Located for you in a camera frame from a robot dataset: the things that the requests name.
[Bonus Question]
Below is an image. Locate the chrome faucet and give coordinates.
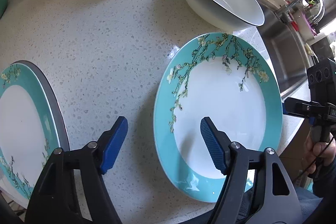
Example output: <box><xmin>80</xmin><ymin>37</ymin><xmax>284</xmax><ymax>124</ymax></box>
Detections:
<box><xmin>274</xmin><ymin>0</ymin><xmax>325</xmax><ymax>26</ymax></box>

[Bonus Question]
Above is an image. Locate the stainless steel sink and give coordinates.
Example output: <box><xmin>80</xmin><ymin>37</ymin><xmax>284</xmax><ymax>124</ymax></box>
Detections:
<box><xmin>257</xmin><ymin>1</ymin><xmax>310</xmax><ymax>101</ymax></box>

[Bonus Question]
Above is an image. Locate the person's blue sleeve forearm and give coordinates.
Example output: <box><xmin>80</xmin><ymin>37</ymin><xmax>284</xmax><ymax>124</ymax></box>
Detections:
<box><xmin>295</xmin><ymin>159</ymin><xmax>335</xmax><ymax>223</ymax></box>

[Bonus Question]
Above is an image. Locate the large teal floral plate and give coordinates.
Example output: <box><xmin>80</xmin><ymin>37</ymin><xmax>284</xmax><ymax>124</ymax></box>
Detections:
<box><xmin>153</xmin><ymin>32</ymin><xmax>282</xmax><ymax>202</ymax></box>

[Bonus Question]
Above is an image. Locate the small teal floral plate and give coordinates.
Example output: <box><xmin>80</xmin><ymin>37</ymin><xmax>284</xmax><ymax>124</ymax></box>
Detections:
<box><xmin>1</xmin><ymin>62</ymin><xmax>60</xmax><ymax>206</ymax></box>

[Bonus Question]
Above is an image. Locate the person's right hand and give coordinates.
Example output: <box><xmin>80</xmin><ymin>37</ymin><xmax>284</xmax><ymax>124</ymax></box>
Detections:
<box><xmin>302</xmin><ymin>132</ymin><xmax>335</xmax><ymax>182</ymax></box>

